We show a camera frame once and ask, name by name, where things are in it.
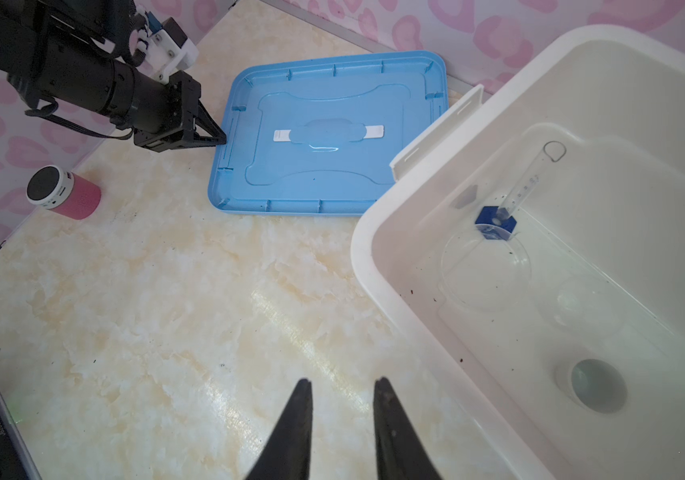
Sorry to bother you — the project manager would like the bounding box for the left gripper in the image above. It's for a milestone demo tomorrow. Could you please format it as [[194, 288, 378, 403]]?
[[132, 71, 228, 153]]

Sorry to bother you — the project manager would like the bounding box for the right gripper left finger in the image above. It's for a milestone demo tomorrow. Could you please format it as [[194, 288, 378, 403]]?
[[246, 379, 314, 480]]

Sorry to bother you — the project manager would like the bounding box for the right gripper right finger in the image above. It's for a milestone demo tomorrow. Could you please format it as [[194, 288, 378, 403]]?
[[373, 377, 440, 479]]

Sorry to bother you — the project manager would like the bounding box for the blue plastic bin lid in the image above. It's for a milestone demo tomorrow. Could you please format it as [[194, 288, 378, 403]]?
[[208, 51, 448, 216]]

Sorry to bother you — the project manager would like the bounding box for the clear petri dish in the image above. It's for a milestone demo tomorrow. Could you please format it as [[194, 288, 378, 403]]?
[[439, 224, 532, 313]]

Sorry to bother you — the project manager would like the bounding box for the clear watch glass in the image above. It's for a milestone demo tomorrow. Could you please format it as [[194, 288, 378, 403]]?
[[548, 275, 625, 339]]

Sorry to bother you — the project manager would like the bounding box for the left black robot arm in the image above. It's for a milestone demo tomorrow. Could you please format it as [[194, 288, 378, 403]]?
[[0, 1, 228, 152]]

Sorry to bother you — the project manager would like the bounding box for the pink jar black lid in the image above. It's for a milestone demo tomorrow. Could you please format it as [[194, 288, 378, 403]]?
[[26, 165, 102, 220]]

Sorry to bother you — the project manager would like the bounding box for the white plastic storage bin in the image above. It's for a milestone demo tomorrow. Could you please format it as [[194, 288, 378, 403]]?
[[351, 25, 685, 479]]

